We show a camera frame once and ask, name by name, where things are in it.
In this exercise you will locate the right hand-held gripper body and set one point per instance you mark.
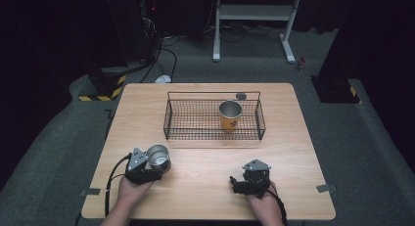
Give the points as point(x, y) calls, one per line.
point(256, 182)

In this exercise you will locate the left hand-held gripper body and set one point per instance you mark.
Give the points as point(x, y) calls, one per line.
point(140, 173)

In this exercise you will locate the silver metal cup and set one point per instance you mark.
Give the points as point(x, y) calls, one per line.
point(159, 156)

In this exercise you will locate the tall orange paper cup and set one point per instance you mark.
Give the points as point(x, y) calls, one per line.
point(230, 116)

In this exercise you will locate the person's right hand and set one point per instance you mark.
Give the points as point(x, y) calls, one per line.
point(262, 201)

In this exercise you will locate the person's left hand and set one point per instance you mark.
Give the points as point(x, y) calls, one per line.
point(132, 193)

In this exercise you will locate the grey tape piece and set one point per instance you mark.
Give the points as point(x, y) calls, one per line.
point(325, 188)
point(90, 192)

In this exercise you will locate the small grey round disc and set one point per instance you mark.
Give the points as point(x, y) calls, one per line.
point(241, 96)

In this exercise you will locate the white power adapter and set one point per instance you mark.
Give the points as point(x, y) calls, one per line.
point(163, 79)

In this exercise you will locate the black yellow striped base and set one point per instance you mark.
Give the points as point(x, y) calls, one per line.
point(107, 85)
point(337, 90)

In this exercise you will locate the small red object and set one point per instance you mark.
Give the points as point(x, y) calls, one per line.
point(301, 63)

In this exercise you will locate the dark equipment rack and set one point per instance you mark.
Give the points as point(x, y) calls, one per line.
point(148, 23)

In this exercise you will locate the white metal stand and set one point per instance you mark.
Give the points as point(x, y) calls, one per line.
point(254, 12)

